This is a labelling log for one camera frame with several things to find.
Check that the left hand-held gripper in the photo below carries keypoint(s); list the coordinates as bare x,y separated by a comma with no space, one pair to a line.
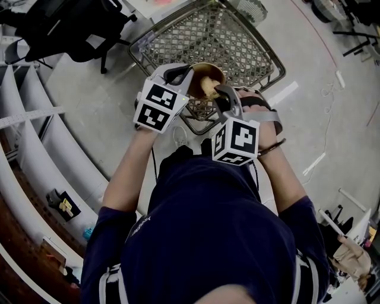
154,117

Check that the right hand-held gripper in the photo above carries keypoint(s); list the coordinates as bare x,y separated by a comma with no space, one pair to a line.
240,139

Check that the yellow sponge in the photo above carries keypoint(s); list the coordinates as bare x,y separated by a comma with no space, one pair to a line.
209,86

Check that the tan ceramic bowl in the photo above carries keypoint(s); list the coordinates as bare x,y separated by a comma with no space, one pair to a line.
212,72

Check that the person's right forearm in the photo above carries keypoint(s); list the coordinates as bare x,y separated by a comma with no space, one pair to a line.
280,184

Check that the person's left forearm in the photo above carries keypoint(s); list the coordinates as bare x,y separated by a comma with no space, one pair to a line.
130,175

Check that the person's right hand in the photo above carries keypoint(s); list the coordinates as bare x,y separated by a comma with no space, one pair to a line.
265,138

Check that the person's white left shoe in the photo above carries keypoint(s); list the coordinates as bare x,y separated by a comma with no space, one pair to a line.
180,136

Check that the person's black trousers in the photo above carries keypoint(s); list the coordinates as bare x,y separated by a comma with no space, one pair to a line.
178,161

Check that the white desk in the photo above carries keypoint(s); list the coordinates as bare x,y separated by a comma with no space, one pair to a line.
142,12

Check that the pink sheet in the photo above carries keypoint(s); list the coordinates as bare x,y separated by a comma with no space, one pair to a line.
163,2

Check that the white slotted bin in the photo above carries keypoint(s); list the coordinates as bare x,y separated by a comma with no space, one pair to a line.
250,10

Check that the white power strip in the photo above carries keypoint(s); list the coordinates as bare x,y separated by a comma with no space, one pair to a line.
340,79

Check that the black office chair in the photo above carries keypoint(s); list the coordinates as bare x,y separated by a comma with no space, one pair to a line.
71,29

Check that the person's navy shirt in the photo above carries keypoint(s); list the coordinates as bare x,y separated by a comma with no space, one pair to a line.
207,231

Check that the grey round basket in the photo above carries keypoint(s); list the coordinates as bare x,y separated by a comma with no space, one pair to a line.
323,12

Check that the black metal stand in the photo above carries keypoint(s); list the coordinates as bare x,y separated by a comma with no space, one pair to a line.
356,43

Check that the white tube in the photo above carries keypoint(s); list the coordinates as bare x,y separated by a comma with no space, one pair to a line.
353,199

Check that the white shelf unit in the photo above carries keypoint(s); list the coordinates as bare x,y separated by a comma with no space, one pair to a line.
32,145

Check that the black folding chair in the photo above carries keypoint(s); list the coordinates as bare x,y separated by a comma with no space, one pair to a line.
15,50

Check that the black box with yellow items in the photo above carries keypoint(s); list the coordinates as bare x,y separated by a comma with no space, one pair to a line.
66,206

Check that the teal plastic bag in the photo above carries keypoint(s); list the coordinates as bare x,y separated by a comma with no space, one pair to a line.
89,233

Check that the brown cardboard box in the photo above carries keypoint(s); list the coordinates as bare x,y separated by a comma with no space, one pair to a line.
53,252

